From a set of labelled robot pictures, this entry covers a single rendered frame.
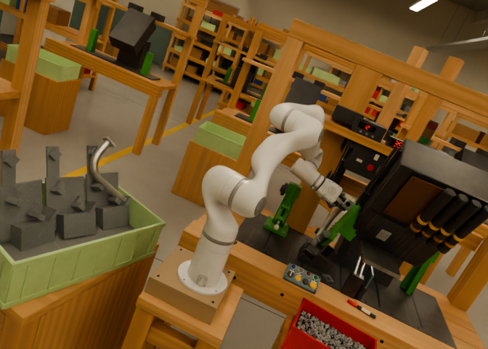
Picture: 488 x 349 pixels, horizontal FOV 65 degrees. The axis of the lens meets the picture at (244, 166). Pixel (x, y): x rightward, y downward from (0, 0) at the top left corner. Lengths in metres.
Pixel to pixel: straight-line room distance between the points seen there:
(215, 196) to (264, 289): 0.62
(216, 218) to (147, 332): 0.47
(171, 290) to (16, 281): 0.46
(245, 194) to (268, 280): 0.60
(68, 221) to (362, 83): 1.51
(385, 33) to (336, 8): 1.51
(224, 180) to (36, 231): 0.68
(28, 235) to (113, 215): 0.36
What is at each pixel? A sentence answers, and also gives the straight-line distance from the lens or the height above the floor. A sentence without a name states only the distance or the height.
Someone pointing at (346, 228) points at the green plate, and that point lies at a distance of 1.86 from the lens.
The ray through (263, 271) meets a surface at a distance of 1.72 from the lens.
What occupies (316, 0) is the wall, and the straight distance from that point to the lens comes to 11.87.
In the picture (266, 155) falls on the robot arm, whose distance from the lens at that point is 1.34.
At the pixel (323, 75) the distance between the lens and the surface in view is 8.67.
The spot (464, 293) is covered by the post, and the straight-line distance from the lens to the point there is 2.49.
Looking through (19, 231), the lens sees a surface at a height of 0.91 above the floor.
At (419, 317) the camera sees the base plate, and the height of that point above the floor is 0.90.
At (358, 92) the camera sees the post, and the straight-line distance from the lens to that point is 2.10.
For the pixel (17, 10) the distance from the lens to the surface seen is 7.30.
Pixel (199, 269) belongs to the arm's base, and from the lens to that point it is 1.40.
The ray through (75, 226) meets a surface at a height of 0.89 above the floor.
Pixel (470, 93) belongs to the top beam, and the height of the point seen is 1.92.
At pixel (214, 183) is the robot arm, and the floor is 1.29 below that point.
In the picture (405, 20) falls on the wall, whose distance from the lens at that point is 12.03.
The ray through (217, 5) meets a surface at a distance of 12.18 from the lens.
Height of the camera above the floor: 1.76
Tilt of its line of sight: 17 degrees down
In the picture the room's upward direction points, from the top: 23 degrees clockwise
